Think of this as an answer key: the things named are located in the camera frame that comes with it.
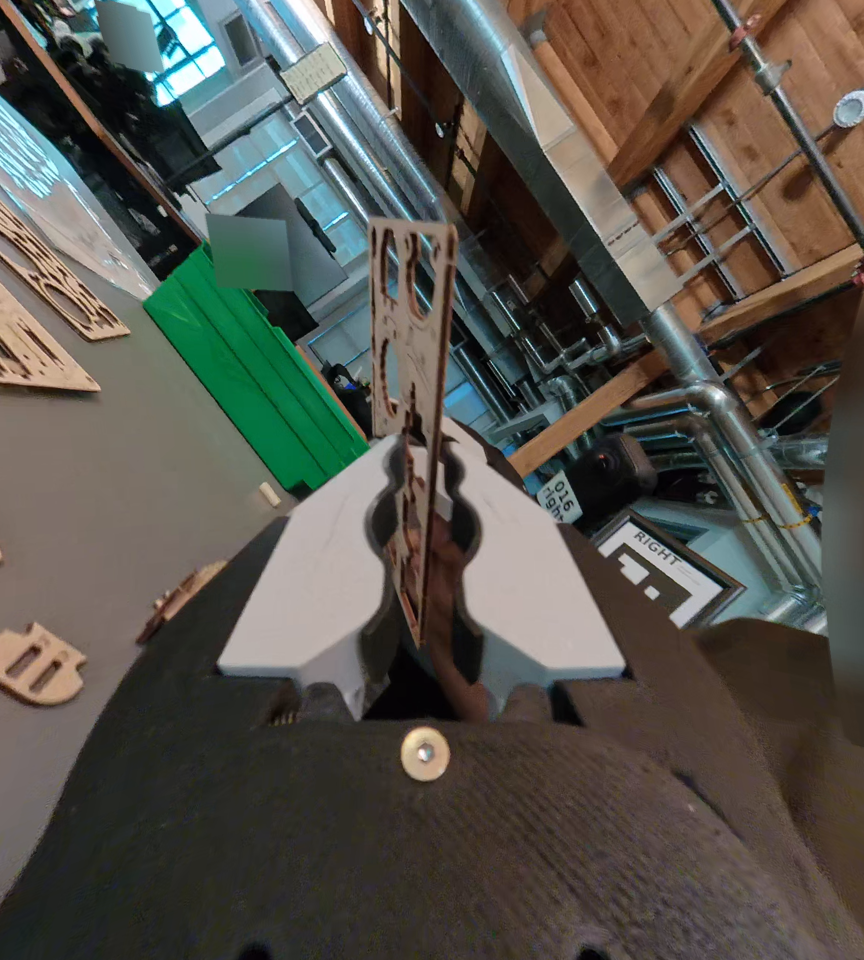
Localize grey background monitor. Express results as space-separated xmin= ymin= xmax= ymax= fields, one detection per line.
xmin=203 ymin=183 xmax=350 ymax=301

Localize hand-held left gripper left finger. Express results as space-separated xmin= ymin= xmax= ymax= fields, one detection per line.
xmin=216 ymin=435 xmax=410 ymax=723

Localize green plastic bin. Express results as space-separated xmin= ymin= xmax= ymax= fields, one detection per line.
xmin=143 ymin=243 xmax=370 ymax=500

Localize person's brown sweater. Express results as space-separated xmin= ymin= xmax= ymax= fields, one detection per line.
xmin=690 ymin=616 xmax=864 ymax=960

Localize round-holed wooden puzzle sheet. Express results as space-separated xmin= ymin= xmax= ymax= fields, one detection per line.
xmin=0 ymin=146 xmax=131 ymax=342

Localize clear plastic sheet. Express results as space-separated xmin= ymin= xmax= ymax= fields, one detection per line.
xmin=0 ymin=52 xmax=161 ymax=297

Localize metal sprinkler pipe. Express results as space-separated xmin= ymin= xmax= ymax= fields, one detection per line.
xmin=713 ymin=0 xmax=864 ymax=256

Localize grey desk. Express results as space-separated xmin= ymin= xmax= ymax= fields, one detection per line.
xmin=0 ymin=45 xmax=305 ymax=931

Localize small wooden cone model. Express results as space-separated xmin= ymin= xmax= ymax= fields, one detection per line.
xmin=135 ymin=558 xmax=230 ymax=646

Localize hanging paper sign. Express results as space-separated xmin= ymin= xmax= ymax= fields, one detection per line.
xmin=280 ymin=41 xmax=346 ymax=106

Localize round spiral metal duct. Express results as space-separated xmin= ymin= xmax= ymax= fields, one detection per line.
xmin=233 ymin=0 xmax=493 ymax=316

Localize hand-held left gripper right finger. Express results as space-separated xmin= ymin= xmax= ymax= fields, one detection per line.
xmin=439 ymin=441 xmax=628 ymax=723

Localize slotted wooden puzzle sheet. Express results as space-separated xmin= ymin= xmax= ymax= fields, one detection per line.
xmin=0 ymin=236 xmax=101 ymax=393

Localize gear-holed wooden puzzle sheet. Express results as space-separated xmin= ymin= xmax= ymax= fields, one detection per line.
xmin=366 ymin=217 xmax=459 ymax=650

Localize framed marker sign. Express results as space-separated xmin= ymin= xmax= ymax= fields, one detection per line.
xmin=593 ymin=506 xmax=748 ymax=631

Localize metal vent pipes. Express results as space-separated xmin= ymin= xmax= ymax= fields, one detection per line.
xmin=627 ymin=307 xmax=830 ymax=631

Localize rectangular metal air duct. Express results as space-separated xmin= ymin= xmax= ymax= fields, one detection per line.
xmin=398 ymin=0 xmax=691 ymax=324

